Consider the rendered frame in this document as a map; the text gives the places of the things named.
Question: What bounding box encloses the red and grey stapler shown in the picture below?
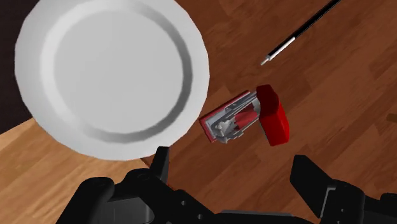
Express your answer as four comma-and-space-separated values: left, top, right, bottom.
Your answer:
198, 84, 291, 147

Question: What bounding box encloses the white plate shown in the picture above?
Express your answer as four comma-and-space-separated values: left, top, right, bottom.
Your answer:
14, 0, 211, 162

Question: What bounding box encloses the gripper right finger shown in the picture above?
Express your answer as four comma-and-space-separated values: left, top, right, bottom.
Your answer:
289, 154, 397, 224

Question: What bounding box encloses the black and white pen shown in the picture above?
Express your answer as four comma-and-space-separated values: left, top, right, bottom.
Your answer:
260, 0, 342, 67

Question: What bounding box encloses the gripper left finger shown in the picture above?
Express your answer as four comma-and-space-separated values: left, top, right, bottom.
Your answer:
55, 146, 218, 224

